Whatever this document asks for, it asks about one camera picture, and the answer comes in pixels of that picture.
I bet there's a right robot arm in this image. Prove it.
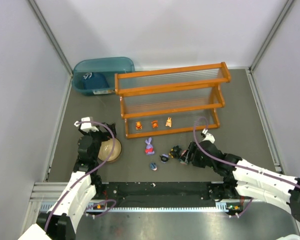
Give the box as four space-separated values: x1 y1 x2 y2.
180 140 300 222

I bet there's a tan rabbit toy figure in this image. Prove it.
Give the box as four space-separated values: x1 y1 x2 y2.
165 117 172 128

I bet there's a teal plastic bin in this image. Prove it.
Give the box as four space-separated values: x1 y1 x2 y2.
72 56 135 96

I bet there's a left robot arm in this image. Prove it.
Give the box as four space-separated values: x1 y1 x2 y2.
20 117 117 240

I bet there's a white object bottom left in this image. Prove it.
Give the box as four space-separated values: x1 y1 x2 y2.
18 223 52 240

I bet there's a blue small lying toy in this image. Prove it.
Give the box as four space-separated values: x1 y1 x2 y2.
149 162 158 171

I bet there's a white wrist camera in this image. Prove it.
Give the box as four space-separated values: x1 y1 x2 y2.
74 117 99 133
200 128 215 144

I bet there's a purple rabbit toy figure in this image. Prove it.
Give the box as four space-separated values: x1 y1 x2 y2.
145 137 155 156

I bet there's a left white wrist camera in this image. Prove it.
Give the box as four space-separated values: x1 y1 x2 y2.
74 117 99 133

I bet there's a black spiky toy figure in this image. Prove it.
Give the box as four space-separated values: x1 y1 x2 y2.
168 145 182 159

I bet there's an orange wooden shelf rack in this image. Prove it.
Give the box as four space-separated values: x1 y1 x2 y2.
114 62 231 139

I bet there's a yellow bear toy figure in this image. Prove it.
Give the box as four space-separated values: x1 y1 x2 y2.
135 121 143 131

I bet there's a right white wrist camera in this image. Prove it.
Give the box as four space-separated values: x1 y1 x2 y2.
200 128 215 144

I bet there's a blue cap in bin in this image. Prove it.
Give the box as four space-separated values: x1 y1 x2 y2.
81 72 109 90

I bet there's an orange tiger toy figure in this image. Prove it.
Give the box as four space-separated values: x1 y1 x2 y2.
151 120 158 129

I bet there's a grey slotted cable duct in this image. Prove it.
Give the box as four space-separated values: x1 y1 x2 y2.
39 202 242 213

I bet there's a black purple small toy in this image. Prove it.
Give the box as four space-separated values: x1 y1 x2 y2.
159 154 170 163

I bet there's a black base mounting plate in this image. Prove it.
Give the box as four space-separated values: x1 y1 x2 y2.
89 181 255 208

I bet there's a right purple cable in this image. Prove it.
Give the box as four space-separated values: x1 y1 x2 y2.
192 116 300 218

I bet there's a beige round bowl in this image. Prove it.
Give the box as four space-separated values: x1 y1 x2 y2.
98 138 122 163

